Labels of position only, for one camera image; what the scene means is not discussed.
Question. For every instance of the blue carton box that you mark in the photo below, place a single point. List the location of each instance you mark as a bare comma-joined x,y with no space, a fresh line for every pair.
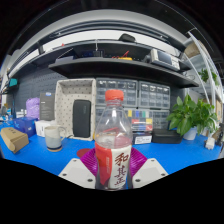
25,126

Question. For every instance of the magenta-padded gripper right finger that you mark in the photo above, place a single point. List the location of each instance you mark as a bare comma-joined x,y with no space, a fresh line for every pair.
148,171

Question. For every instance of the white dotted storage bin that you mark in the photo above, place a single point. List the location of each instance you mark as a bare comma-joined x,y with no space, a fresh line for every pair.
68,96

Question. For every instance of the clear red-capped drink bottle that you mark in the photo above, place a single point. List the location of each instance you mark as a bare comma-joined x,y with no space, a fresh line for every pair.
113,140

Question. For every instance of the white power adapter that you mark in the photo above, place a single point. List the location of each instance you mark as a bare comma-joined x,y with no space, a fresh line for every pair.
210,143

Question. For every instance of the round cork coaster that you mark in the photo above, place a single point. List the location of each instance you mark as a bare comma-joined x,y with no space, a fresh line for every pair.
54,150

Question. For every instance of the green potted plant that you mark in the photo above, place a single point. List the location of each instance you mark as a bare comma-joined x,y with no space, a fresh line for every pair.
186,116

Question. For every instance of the brown cardboard box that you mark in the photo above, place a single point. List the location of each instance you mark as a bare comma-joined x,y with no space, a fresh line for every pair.
15,140

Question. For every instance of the yellow red hand tool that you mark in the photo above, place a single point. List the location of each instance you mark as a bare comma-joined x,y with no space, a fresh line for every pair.
125,58

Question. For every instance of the dark grey pegboard panel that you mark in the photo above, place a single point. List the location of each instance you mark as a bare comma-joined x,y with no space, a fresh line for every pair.
33,85

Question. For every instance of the small white carton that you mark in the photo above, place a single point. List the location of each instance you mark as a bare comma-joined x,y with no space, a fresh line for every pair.
20,114

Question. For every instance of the black box with white label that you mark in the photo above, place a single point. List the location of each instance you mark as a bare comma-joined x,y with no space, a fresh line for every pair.
142,139

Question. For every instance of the flat black case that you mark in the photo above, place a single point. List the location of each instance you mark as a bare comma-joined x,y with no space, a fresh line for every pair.
166,136

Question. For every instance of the white carton box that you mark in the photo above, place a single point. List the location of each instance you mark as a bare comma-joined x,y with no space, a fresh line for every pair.
40,128

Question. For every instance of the purple plastic bag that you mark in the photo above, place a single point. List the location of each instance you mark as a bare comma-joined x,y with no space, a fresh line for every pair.
32,108

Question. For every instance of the teal bin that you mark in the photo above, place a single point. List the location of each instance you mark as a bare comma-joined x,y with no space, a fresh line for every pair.
13,82

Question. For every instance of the white grey ceramic mug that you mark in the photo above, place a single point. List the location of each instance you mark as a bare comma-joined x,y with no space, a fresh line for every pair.
53,136

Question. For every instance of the dark grey product box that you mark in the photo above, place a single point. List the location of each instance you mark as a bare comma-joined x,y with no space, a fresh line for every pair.
47,106

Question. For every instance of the black workbench shelf board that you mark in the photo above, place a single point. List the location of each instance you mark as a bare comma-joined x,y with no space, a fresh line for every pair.
116,68
140,46

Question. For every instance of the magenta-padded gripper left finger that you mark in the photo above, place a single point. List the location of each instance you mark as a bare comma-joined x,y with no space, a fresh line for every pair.
76,171

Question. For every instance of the grey small-parts drawer cabinet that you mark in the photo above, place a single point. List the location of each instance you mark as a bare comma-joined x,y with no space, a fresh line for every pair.
130,91
161,119
154,95

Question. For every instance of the white shelf unit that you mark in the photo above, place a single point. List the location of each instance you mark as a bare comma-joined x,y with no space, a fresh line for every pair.
208,75

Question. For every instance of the black rounded device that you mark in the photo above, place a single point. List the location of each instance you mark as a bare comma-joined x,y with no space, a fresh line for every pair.
127,37

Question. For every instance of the clear organizer with coloured parts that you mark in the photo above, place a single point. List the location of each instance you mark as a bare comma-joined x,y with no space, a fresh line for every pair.
140,120

